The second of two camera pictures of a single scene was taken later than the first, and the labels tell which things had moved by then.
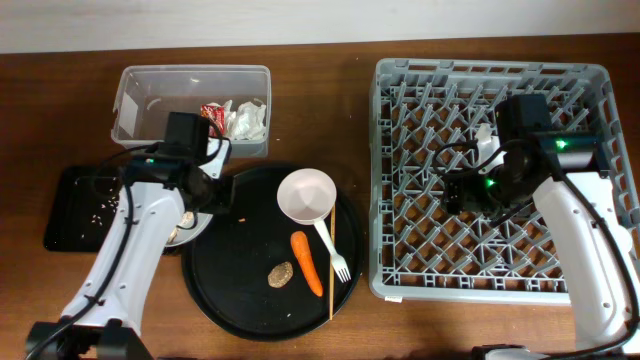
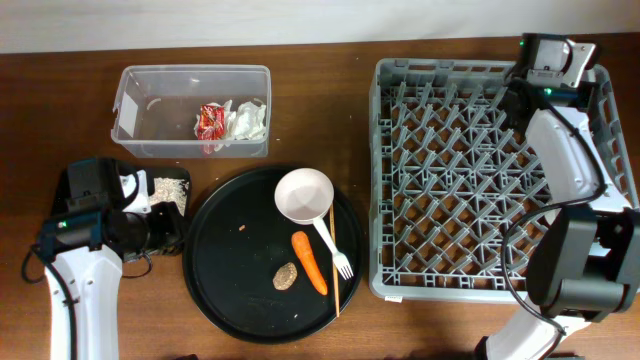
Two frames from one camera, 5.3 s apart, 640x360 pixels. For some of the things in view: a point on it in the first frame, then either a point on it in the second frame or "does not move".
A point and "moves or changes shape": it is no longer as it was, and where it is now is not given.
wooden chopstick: (332, 263) moves or changes shape
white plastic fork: (337, 260) does not move
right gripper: (460, 196) -> (577, 81)
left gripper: (226, 196) -> (172, 227)
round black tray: (259, 273) does not move
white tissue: (248, 122) does not move
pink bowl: (306, 195) does not move
